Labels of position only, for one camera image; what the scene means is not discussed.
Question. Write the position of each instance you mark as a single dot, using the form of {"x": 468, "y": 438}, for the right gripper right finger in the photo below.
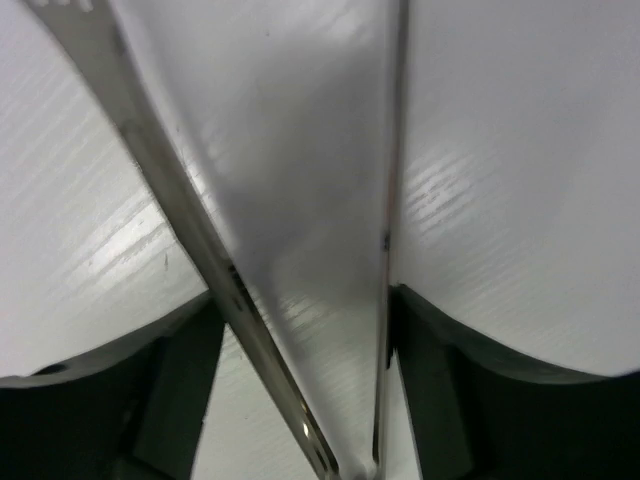
{"x": 481, "y": 410}

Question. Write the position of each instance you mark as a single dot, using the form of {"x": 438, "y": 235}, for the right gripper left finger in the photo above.
{"x": 132, "y": 408}

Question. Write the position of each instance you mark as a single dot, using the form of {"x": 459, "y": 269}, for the metal serving tongs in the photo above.
{"x": 266, "y": 131}

